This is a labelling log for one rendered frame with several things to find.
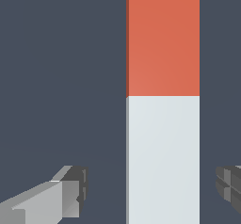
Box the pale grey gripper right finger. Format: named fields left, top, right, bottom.
left=215, top=165, right=241, bottom=208

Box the orange and white square peg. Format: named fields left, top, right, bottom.
left=125, top=0, right=201, bottom=224

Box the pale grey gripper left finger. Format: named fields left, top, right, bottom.
left=0, top=165, right=89, bottom=224

